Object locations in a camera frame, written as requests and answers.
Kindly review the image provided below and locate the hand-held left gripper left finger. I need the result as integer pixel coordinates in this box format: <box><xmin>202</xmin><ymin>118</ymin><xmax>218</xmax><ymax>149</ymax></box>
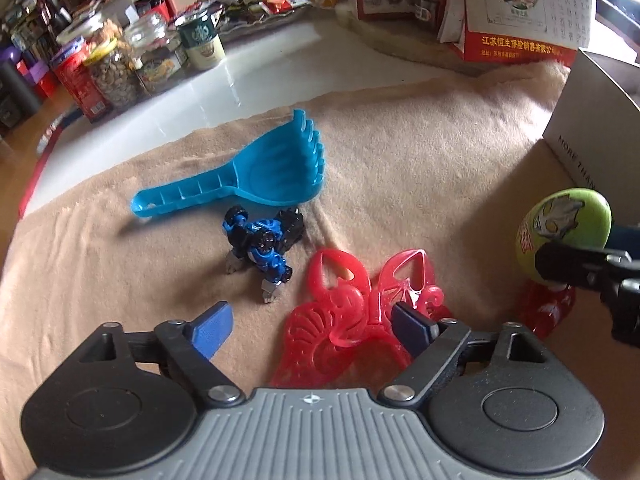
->
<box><xmin>75</xmin><ymin>301</ymin><xmax>247</xmax><ymax>406</ymax></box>

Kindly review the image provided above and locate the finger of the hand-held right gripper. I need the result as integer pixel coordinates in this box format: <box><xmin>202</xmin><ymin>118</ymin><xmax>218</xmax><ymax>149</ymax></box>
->
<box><xmin>534</xmin><ymin>240</ymin><xmax>640</xmax><ymax>291</ymax></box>
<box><xmin>607</xmin><ymin>226</ymin><xmax>640</xmax><ymax>254</ymax></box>

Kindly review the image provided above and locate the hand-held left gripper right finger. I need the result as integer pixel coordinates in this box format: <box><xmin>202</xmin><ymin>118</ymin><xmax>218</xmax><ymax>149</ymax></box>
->
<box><xmin>377</xmin><ymin>301</ymin><xmax>549</xmax><ymax>405</ymax></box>

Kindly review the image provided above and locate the green toy egg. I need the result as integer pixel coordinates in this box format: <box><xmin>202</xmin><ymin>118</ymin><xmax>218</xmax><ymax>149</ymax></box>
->
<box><xmin>517</xmin><ymin>187</ymin><xmax>613</xmax><ymax>286</ymax></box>

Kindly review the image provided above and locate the red toy chili pepper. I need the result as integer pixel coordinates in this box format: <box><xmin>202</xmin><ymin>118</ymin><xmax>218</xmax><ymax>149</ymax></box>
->
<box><xmin>515</xmin><ymin>282</ymin><xmax>576</xmax><ymax>338</ymax></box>

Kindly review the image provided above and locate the pink plastic butterfly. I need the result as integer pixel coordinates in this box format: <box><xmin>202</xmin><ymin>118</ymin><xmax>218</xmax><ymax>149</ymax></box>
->
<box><xmin>270</xmin><ymin>247</ymin><xmax>453</xmax><ymax>391</ymax></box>

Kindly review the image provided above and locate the white cardboard box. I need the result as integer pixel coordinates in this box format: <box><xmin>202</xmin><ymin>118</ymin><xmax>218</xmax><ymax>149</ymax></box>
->
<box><xmin>542</xmin><ymin>47</ymin><xmax>640</xmax><ymax>221</ymax></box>

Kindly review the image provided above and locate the blue toy rake scoop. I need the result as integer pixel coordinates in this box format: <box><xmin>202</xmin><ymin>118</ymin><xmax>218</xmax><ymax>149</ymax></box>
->
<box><xmin>130</xmin><ymin>109</ymin><xmax>327</xmax><ymax>220</ymax></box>

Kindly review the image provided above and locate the blue toy robot car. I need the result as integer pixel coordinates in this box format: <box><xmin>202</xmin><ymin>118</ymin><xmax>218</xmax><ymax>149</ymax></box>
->
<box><xmin>222</xmin><ymin>205</ymin><xmax>305</xmax><ymax>305</ymax></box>

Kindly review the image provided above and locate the beige cloth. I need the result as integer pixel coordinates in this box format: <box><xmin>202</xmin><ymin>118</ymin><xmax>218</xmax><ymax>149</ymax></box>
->
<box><xmin>0</xmin><ymin>62</ymin><xmax>640</xmax><ymax>461</ymax></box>

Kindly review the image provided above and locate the red desk calendar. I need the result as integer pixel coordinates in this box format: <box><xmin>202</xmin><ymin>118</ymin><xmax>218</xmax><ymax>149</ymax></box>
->
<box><xmin>440</xmin><ymin>0</ymin><xmax>598</xmax><ymax>68</ymax></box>

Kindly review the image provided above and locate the seed jar with yellow lid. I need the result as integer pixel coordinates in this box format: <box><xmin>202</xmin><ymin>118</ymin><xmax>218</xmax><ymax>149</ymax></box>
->
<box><xmin>82</xmin><ymin>37</ymin><xmax>146</xmax><ymax>111</ymax></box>

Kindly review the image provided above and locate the glass jar with silver lid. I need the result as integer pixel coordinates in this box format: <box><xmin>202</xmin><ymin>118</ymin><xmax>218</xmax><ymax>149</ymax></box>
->
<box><xmin>125</xmin><ymin>12</ymin><xmax>190</xmax><ymax>96</ymax></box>

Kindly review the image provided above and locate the red can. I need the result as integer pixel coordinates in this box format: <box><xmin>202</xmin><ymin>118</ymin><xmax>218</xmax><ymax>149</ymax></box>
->
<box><xmin>49</xmin><ymin>42</ymin><xmax>113</xmax><ymax>123</ymax></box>

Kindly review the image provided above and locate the green and white can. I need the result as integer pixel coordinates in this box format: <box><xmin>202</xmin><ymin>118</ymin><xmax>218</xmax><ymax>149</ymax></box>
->
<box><xmin>174</xmin><ymin>12</ymin><xmax>226</xmax><ymax>72</ymax></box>

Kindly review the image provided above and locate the round wooden board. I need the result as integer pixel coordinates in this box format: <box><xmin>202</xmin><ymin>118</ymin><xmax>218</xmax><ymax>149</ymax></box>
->
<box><xmin>334</xmin><ymin>2</ymin><xmax>501</xmax><ymax>63</ymax></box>

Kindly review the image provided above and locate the black rolled mat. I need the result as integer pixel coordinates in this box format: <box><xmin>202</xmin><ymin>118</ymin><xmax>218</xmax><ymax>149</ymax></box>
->
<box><xmin>0</xmin><ymin>62</ymin><xmax>43</xmax><ymax>128</ymax></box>

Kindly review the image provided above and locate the pile of snack packets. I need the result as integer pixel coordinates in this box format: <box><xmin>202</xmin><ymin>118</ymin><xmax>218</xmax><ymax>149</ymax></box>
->
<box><xmin>187</xmin><ymin>0</ymin><xmax>321</xmax><ymax>41</ymax></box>

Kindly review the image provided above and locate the large glass jar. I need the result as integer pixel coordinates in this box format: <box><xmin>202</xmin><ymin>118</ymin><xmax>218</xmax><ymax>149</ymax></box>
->
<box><xmin>55</xmin><ymin>10</ymin><xmax>118</xmax><ymax>46</ymax></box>

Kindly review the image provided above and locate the cluttered bookshelf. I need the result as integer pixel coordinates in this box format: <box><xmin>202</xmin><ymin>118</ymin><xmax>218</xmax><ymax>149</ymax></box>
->
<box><xmin>0</xmin><ymin>0</ymin><xmax>66</xmax><ymax>126</ymax></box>

